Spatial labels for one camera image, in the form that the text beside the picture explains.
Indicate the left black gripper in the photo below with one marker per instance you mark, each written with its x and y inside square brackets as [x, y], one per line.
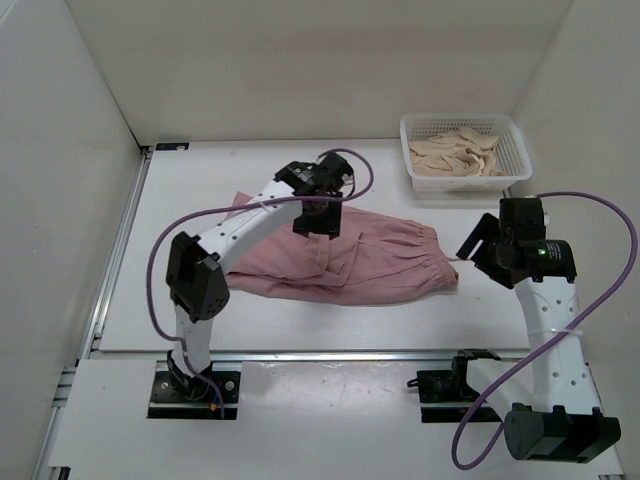
[328, 226]

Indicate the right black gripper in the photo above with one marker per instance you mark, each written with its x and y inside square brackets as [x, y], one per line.
[482, 231]

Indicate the pink trousers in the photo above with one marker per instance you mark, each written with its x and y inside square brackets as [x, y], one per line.
[375, 260]

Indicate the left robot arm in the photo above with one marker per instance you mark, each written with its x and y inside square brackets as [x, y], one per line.
[306, 197]

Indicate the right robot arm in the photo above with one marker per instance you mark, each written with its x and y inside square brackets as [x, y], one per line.
[547, 402]

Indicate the beige trousers in basket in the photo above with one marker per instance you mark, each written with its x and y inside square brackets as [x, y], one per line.
[455, 153]

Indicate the white plastic basket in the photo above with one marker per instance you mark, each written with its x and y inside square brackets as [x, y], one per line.
[512, 157]

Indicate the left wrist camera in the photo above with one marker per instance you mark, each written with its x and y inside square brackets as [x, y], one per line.
[336, 167]

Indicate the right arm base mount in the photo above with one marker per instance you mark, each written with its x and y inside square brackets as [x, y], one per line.
[444, 395]

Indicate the aluminium rail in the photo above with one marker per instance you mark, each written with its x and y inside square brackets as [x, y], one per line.
[333, 356]

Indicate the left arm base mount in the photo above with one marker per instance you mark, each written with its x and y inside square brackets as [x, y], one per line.
[169, 400]

